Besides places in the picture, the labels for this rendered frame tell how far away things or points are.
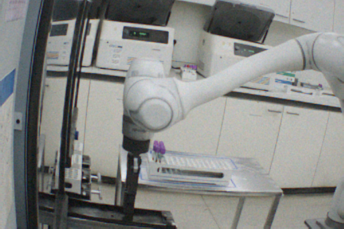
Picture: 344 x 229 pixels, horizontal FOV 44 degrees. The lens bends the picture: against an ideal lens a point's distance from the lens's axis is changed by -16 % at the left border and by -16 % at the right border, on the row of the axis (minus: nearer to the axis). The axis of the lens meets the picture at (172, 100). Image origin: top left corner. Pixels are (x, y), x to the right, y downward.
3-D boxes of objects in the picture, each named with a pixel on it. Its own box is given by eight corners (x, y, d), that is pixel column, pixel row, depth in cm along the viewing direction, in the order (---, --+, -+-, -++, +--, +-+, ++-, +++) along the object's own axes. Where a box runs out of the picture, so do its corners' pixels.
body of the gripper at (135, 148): (122, 130, 137) (119, 161, 138) (123, 139, 128) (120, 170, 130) (148, 133, 138) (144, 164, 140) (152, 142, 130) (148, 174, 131)
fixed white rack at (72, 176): (-2, 180, 135) (-2, 163, 134) (3, 170, 145) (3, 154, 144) (80, 197, 140) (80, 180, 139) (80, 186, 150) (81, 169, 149)
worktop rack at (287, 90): (286, 93, 389) (287, 86, 388) (283, 91, 399) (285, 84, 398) (314, 99, 390) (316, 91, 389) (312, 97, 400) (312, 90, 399)
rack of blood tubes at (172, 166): (147, 178, 167) (149, 162, 166) (145, 168, 177) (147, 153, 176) (229, 185, 171) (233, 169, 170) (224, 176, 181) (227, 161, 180)
